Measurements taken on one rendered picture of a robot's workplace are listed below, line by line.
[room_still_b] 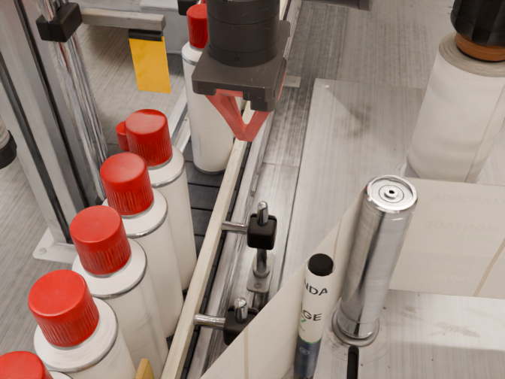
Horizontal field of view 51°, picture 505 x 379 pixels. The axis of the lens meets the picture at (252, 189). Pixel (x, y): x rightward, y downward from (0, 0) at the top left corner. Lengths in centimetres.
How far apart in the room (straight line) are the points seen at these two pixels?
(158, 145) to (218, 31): 10
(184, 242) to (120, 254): 15
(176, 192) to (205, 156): 20
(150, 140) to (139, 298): 12
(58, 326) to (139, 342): 12
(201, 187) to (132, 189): 28
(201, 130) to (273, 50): 21
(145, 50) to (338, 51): 58
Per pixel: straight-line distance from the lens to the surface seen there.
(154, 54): 46
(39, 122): 54
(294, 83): 89
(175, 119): 61
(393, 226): 39
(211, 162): 64
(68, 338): 33
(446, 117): 58
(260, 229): 54
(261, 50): 42
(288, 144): 78
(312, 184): 65
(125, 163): 38
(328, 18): 110
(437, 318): 56
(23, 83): 51
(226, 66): 43
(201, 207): 62
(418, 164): 63
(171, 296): 47
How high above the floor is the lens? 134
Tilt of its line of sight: 46 degrees down
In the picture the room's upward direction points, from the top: straight up
